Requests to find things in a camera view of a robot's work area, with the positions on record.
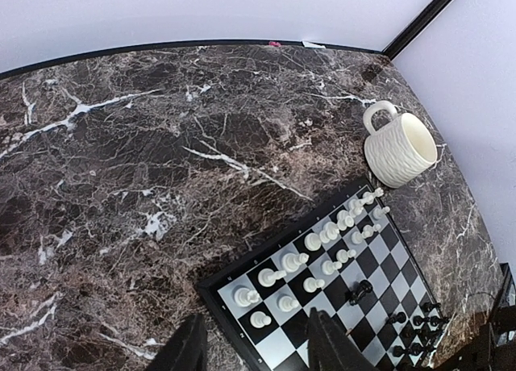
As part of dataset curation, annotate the white rook far corner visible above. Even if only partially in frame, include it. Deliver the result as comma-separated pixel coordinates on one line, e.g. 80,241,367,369
361,187,384,205

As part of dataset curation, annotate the cream ceramic mug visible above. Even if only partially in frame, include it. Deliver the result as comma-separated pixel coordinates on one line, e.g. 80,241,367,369
363,101,438,189

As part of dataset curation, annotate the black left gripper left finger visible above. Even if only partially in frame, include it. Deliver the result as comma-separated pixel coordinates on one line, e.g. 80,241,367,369
146,314,207,371

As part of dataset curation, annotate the white pawn far corner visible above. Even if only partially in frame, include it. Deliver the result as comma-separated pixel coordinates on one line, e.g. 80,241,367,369
372,206,390,219

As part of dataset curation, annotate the black pawn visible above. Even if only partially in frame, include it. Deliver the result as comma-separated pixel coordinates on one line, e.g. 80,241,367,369
386,311,407,324

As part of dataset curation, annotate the black white chessboard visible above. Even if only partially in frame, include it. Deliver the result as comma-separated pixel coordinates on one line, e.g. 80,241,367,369
198,177,447,370

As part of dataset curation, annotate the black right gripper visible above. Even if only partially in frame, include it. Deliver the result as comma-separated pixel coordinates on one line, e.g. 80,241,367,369
463,263,515,370

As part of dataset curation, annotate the right black frame post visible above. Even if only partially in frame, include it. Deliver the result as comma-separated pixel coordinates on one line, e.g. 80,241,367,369
382,0,453,60

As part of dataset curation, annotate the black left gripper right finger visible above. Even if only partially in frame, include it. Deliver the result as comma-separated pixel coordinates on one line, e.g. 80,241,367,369
307,307,377,371

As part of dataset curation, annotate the white pawn near corner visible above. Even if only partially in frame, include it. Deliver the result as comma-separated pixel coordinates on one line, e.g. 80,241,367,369
249,311,272,329

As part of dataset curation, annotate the white pawn corner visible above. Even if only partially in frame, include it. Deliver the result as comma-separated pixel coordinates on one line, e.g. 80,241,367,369
372,206,390,219
249,311,272,329

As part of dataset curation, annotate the white chess piece corner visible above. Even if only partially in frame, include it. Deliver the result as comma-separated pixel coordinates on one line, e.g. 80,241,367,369
233,287,261,307

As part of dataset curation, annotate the black chess piece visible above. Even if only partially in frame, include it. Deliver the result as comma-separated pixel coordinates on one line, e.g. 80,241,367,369
350,280,372,306

